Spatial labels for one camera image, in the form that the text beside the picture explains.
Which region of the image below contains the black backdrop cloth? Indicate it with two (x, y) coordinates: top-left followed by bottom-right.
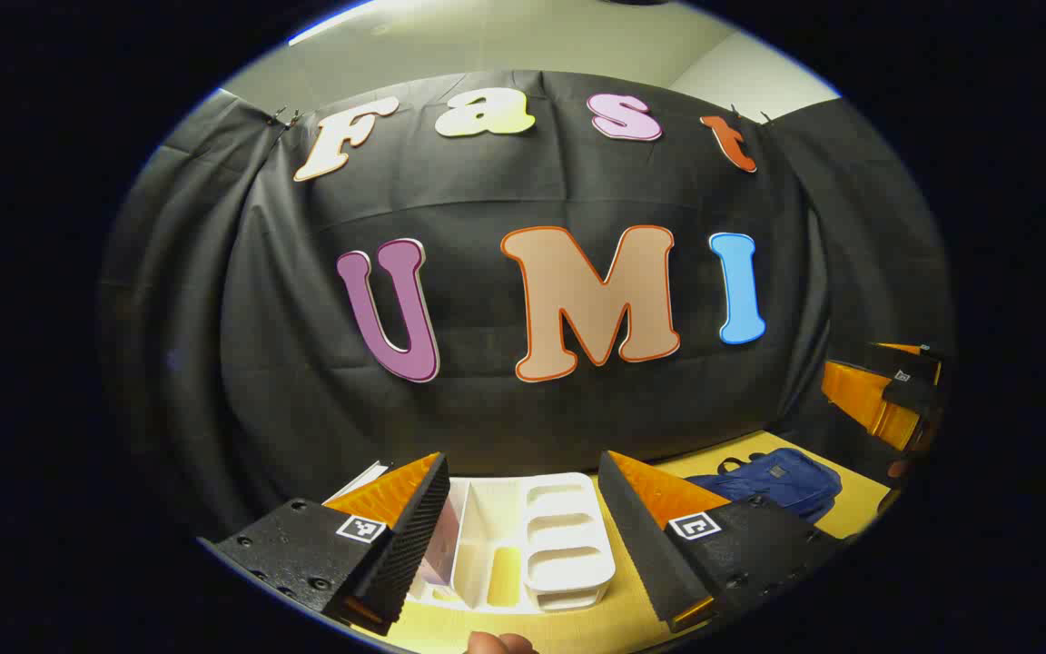
(98, 68), (955, 537)

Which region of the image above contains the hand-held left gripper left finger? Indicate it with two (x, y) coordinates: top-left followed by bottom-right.
(210, 451), (451, 637)

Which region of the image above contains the blue schoolbag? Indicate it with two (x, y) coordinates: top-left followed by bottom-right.
(685, 447), (844, 526)

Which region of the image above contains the white plastic bookshelf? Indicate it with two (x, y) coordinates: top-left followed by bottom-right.
(410, 471), (617, 612)

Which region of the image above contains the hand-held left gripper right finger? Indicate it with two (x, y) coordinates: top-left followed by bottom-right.
(597, 450), (849, 634)

